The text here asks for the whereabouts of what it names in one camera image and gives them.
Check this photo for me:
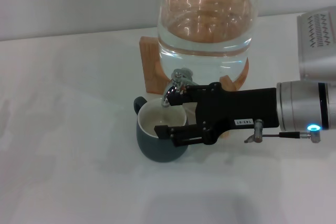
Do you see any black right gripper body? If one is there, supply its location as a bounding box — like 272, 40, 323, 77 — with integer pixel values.
195, 82, 280, 146

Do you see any chrome faucet with lever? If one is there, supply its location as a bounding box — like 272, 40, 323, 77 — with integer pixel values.
161, 68, 197, 108

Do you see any black ceramic cup white inside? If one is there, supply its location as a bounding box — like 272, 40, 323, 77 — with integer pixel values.
133, 96, 190, 163

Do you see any wooden dispenser stand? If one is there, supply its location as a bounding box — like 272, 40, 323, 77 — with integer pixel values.
139, 36, 249, 140

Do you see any glass water dispenser jar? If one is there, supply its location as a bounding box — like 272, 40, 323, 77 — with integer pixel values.
156, 0, 260, 97

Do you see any right arm cable with plug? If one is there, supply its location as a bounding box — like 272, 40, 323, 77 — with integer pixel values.
244, 119, 322, 144

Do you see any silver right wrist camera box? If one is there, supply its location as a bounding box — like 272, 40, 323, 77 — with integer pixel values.
296, 5, 336, 81

